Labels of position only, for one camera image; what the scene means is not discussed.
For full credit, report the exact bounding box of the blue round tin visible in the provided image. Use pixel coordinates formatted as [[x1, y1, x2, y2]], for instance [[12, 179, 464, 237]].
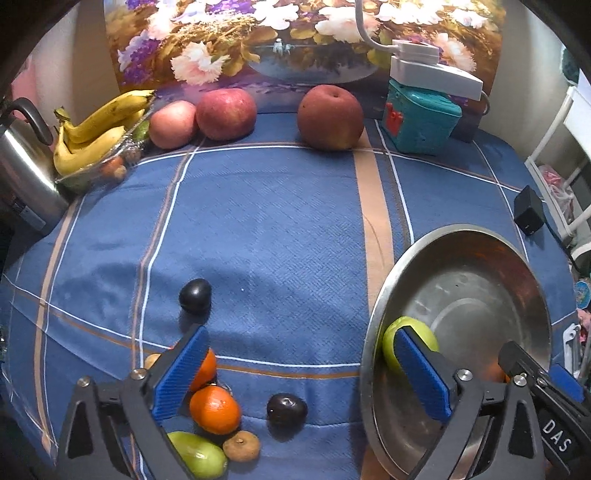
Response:
[[573, 277, 591, 309]]

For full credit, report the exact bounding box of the white plug adapter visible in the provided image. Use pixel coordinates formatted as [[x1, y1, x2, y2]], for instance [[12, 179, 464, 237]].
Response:
[[392, 39, 439, 66]]

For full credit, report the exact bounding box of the orange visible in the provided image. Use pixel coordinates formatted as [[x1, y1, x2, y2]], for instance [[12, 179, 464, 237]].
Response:
[[189, 385, 242, 435], [187, 348, 218, 393]]

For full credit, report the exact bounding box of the pink plastic bag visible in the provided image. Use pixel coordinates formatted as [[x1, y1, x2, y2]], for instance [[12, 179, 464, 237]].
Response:
[[538, 165, 575, 222]]

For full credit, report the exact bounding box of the white rack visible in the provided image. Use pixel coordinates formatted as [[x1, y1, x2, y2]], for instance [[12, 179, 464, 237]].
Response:
[[524, 85, 591, 250]]

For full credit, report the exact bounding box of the round green jujube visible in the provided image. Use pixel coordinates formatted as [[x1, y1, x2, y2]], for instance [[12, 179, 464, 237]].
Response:
[[379, 316, 439, 376]]

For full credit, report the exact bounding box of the yellow banana bunch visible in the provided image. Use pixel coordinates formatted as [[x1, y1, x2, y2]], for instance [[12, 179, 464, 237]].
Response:
[[52, 89, 156, 176]]

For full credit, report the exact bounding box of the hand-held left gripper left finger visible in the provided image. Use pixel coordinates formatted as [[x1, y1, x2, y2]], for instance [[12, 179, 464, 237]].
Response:
[[55, 324, 211, 480]]

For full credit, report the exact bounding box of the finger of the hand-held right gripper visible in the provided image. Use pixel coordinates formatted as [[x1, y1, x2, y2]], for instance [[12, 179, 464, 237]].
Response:
[[498, 340, 557, 400], [549, 364, 586, 408]]

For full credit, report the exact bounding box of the white phone stand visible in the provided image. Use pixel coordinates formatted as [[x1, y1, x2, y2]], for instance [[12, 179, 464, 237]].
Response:
[[562, 323, 583, 370]]

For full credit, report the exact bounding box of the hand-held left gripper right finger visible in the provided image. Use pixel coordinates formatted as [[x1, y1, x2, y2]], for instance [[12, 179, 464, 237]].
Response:
[[392, 326, 548, 480]]

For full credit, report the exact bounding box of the dark red apple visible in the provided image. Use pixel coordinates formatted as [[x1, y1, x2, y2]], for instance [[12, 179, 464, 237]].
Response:
[[297, 84, 365, 151]]

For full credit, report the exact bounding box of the small tangerine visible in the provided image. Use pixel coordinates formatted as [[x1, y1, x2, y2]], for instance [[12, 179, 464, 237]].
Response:
[[102, 157, 127, 181]]

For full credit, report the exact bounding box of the pink apple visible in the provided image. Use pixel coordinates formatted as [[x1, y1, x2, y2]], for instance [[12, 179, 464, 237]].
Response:
[[148, 100, 199, 149]]

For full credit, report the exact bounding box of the black power adapter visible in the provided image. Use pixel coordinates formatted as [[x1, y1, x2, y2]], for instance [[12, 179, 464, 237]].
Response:
[[514, 185, 546, 236]]

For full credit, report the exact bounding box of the white power strip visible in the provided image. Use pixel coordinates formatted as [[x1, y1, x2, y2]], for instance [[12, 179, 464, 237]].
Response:
[[389, 58, 484, 100]]

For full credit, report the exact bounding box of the floral painting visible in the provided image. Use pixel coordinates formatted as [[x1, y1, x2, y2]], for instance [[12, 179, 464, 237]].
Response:
[[104, 0, 509, 116]]

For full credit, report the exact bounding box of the stainless steel bowl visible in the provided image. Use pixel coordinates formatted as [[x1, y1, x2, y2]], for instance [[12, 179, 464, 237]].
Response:
[[361, 224, 553, 480]]

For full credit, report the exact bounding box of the dark purple plum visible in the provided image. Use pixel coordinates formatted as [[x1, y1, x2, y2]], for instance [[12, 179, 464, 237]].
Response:
[[178, 278, 213, 316], [266, 393, 308, 426]]

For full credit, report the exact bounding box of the stainless steel kettle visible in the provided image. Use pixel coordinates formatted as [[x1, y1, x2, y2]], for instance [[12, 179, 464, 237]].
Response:
[[0, 97, 70, 236]]

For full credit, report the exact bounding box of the black adapter cable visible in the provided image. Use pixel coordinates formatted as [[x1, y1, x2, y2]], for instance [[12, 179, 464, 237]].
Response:
[[544, 220, 575, 252]]

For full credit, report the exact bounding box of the blue plaid tablecloth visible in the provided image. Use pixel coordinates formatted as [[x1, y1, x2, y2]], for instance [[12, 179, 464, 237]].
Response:
[[0, 113, 583, 480]]

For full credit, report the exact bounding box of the white lamp cable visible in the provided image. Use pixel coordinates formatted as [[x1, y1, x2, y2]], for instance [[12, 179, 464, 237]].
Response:
[[355, 0, 399, 51]]

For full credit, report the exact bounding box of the teal plastic box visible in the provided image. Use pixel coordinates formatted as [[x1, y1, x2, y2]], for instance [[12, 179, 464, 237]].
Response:
[[382, 79, 463, 154]]

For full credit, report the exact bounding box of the clear plastic tray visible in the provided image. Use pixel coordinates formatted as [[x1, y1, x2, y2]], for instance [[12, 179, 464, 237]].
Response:
[[55, 115, 153, 195]]

